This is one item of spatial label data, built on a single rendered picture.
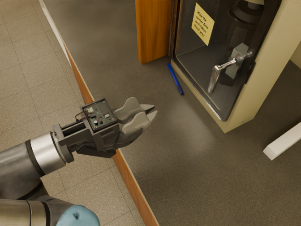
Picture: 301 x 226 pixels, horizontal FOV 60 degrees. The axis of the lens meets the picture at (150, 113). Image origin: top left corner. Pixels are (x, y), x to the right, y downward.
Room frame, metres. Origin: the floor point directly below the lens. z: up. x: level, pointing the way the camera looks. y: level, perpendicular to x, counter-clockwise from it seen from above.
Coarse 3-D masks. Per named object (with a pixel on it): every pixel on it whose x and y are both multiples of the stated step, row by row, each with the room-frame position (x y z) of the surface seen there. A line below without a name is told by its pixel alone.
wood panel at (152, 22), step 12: (144, 0) 0.68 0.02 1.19; (156, 0) 0.69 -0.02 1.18; (168, 0) 0.71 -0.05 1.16; (144, 12) 0.68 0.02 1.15; (156, 12) 0.70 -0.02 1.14; (168, 12) 0.72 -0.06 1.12; (144, 24) 0.68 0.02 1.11; (156, 24) 0.70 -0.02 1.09; (168, 24) 0.72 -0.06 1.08; (144, 36) 0.67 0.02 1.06; (156, 36) 0.70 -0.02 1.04; (168, 36) 0.72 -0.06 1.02; (144, 48) 0.67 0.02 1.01; (156, 48) 0.70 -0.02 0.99; (144, 60) 0.67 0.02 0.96
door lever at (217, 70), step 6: (228, 60) 0.43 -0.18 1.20; (234, 60) 0.42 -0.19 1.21; (216, 66) 0.41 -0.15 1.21; (222, 66) 0.41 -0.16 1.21; (228, 66) 0.41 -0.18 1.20; (234, 66) 0.42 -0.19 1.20; (216, 72) 0.40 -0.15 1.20; (216, 78) 0.40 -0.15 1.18; (210, 84) 0.40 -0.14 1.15; (216, 84) 0.40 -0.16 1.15; (210, 90) 0.40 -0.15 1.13
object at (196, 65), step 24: (192, 0) 0.59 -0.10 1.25; (216, 0) 0.51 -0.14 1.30; (240, 0) 0.46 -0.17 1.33; (264, 0) 0.41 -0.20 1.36; (216, 24) 0.50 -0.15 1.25; (240, 24) 0.44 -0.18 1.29; (264, 24) 0.39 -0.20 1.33; (192, 48) 0.56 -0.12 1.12; (216, 48) 0.48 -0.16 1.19; (240, 48) 0.42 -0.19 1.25; (192, 72) 0.54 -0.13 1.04; (240, 72) 0.40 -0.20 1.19; (216, 96) 0.44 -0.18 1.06
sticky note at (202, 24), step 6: (198, 6) 0.56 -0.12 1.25; (198, 12) 0.56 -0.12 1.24; (204, 12) 0.54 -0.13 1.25; (198, 18) 0.55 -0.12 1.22; (204, 18) 0.54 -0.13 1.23; (210, 18) 0.52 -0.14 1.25; (192, 24) 0.57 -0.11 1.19; (198, 24) 0.55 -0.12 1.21; (204, 24) 0.53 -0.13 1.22; (210, 24) 0.51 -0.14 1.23; (198, 30) 0.55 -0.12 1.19; (204, 30) 0.53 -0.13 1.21; (210, 30) 0.51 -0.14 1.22; (204, 36) 0.52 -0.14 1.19; (210, 36) 0.51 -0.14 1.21; (204, 42) 0.52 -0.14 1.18
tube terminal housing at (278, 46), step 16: (288, 0) 0.39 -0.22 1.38; (288, 16) 0.40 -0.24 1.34; (272, 32) 0.39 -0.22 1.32; (288, 32) 0.41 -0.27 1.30; (272, 48) 0.40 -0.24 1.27; (288, 48) 0.42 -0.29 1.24; (256, 64) 0.39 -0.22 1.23; (272, 64) 0.41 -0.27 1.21; (256, 80) 0.40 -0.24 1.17; (272, 80) 0.43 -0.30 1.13; (240, 96) 0.39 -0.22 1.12; (256, 96) 0.41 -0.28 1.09; (208, 112) 0.46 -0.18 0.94; (240, 112) 0.40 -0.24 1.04; (256, 112) 0.44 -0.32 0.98; (224, 128) 0.39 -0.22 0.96
